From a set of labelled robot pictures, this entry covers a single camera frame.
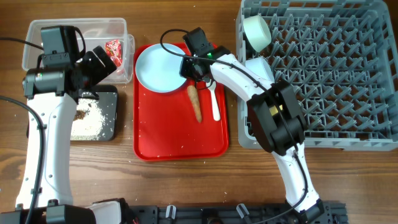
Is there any orange carrot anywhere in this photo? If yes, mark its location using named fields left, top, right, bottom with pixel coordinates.
left=187, top=85, right=202, bottom=123

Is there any white plastic spoon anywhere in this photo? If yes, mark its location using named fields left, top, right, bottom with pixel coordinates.
left=206, top=82, right=221, bottom=121

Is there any red snack wrapper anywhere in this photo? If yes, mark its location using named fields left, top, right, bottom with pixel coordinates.
left=104, top=39, right=123, bottom=67

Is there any light blue plate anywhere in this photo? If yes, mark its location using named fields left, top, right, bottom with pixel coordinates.
left=135, top=44, right=187, bottom=93

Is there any brown food scrap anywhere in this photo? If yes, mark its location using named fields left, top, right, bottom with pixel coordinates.
left=74, top=110, right=88, bottom=121

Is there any white rice pile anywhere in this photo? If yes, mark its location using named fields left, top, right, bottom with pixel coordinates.
left=70, top=98, right=106, bottom=141

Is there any light blue bowl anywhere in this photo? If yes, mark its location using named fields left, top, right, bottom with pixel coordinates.
left=245, top=57, right=275, bottom=82

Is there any green bowl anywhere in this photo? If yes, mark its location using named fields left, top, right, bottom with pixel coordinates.
left=243, top=15, right=272, bottom=52

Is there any yellow plastic cup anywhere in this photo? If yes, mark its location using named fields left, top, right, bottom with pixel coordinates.
left=269, top=105, right=283, bottom=116

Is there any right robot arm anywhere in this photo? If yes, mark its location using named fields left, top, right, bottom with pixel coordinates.
left=180, top=27, right=324, bottom=223

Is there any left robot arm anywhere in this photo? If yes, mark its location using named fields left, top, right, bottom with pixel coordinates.
left=1, top=26, right=136, bottom=223

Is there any grey dishwasher rack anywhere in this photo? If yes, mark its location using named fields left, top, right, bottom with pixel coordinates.
left=236, top=0, right=397, bottom=151

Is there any clear plastic bin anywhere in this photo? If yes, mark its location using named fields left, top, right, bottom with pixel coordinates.
left=25, top=17, right=135, bottom=84

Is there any black plastic tray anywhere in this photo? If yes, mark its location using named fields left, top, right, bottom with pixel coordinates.
left=27, top=85, right=118, bottom=146

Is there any red serving tray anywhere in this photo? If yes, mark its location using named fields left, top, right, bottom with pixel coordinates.
left=132, top=41, right=229, bottom=162

